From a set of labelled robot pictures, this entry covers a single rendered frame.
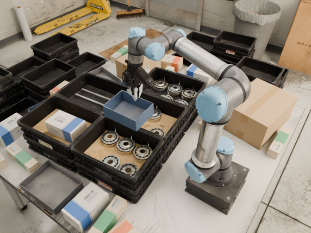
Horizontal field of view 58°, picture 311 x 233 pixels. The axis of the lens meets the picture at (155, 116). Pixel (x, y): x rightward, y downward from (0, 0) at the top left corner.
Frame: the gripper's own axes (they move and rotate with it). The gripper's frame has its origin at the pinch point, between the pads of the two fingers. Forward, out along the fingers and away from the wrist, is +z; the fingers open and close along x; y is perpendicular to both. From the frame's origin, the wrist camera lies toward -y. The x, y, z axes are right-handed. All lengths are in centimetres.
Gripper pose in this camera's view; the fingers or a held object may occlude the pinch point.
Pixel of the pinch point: (137, 99)
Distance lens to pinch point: 144.4
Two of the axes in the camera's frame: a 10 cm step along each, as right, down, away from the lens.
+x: -6.0, 4.3, -6.8
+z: -0.8, 8.1, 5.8
